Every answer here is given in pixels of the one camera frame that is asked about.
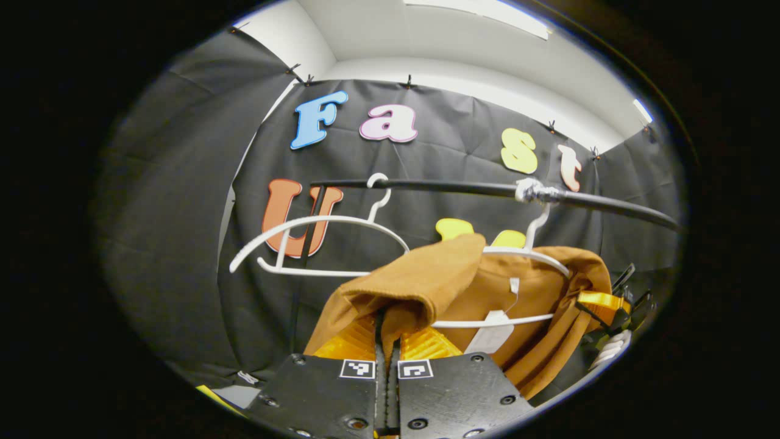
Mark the black clothes rack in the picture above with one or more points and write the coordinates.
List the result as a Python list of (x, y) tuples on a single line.
[(457, 188)]

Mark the large ceiling light panel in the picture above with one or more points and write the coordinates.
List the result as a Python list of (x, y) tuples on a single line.
[(487, 13)]

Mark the small ceiling light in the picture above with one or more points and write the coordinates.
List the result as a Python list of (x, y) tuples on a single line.
[(643, 111)]

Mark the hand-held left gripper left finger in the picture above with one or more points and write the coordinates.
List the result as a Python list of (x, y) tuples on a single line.
[(323, 396)]

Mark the white plastic hanger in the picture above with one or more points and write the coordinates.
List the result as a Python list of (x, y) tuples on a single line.
[(323, 217), (524, 319)]

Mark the yellow tape strip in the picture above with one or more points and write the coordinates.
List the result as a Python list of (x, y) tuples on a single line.
[(216, 399)]

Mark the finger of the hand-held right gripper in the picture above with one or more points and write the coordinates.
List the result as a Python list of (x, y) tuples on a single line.
[(603, 302)]

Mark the brown shirt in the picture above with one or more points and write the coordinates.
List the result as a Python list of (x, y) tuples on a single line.
[(426, 274)]

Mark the row of black clips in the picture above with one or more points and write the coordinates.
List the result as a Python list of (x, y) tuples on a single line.
[(408, 82)]

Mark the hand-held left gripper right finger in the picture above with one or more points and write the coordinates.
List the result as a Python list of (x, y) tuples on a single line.
[(451, 396)]

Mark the black backdrop cloth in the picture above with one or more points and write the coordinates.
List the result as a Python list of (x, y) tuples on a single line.
[(439, 158), (170, 201), (634, 177)]

